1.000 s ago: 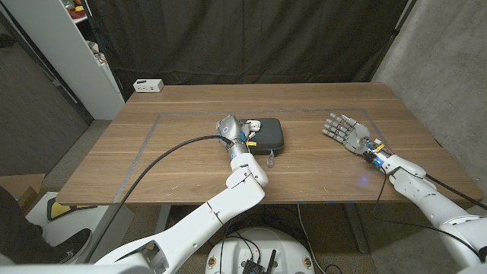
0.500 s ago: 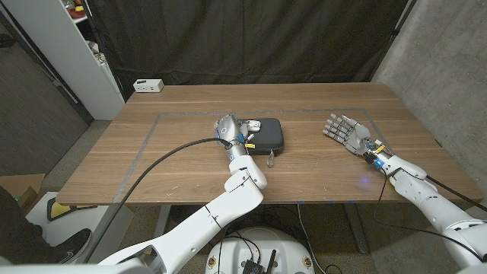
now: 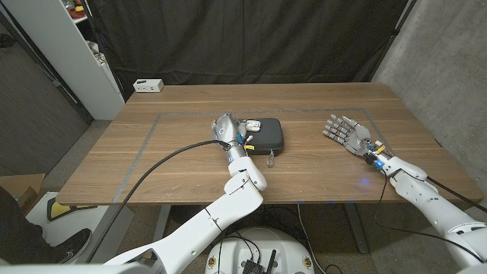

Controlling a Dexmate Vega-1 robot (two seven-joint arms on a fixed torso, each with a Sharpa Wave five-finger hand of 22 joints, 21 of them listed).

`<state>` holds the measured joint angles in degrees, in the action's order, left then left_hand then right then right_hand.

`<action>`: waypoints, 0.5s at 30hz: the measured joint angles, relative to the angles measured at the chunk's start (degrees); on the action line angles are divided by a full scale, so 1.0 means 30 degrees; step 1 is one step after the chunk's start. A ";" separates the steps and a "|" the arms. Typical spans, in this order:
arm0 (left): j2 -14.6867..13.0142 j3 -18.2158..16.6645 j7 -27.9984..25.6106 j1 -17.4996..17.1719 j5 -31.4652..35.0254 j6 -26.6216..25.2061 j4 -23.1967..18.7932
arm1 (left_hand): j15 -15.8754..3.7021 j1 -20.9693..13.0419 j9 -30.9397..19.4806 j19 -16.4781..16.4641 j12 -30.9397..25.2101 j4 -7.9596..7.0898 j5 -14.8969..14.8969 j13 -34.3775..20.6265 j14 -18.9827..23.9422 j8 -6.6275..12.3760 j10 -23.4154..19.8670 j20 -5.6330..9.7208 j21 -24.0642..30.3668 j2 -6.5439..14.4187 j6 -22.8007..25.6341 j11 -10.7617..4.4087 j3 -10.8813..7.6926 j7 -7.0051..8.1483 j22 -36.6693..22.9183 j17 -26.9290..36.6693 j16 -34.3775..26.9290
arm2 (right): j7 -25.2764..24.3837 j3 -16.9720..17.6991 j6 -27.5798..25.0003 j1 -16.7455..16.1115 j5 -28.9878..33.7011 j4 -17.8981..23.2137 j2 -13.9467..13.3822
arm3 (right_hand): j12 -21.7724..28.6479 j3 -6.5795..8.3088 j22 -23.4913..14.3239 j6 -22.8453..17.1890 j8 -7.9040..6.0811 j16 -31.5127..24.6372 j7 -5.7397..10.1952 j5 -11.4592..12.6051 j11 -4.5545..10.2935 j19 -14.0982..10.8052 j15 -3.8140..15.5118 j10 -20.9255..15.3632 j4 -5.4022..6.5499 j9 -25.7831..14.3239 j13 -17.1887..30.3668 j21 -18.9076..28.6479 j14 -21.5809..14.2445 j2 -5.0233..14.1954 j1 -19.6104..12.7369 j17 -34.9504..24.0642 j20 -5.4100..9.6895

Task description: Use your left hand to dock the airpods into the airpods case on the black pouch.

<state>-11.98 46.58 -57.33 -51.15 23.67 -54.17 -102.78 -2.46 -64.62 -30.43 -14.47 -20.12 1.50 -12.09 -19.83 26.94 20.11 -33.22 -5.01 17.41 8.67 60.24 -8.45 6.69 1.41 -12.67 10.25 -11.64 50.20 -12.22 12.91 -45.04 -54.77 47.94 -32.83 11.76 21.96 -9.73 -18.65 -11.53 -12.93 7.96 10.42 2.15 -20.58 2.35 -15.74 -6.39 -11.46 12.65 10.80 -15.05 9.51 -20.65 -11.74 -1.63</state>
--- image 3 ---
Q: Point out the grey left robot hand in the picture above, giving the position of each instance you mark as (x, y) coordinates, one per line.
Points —
(228, 131)

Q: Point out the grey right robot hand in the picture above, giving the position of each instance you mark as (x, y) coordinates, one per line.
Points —
(355, 135)

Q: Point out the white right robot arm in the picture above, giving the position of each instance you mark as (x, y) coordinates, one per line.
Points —
(430, 201)

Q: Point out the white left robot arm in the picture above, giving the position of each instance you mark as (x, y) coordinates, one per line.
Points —
(220, 217)

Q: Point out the white airpods case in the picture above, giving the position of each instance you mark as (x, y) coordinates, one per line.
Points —
(254, 126)

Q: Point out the black zippered pouch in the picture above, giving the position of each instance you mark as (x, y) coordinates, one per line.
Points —
(268, 137)

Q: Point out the grey metal table leg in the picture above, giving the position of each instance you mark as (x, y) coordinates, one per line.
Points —
(355, 228)
(163, 220)

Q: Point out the black curtain backdrop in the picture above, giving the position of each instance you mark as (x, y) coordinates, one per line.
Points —
(247, 38)

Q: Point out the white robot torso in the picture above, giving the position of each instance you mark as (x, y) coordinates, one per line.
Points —
(262, 243)

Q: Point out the black module with antenna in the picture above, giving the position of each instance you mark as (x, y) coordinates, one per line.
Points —
(253, 266)

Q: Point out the white cabinet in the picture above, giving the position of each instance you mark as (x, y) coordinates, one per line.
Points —
(76, 57)

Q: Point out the red bowl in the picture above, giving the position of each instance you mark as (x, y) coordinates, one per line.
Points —
(77, 13)

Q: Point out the black shoe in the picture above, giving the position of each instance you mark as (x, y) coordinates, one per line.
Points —
(72, 245)

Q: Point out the brown cardboard box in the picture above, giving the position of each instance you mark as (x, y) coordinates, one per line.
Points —
(26, 186)

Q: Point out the black trouser leg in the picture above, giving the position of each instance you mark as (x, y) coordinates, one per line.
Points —
(19, 232)

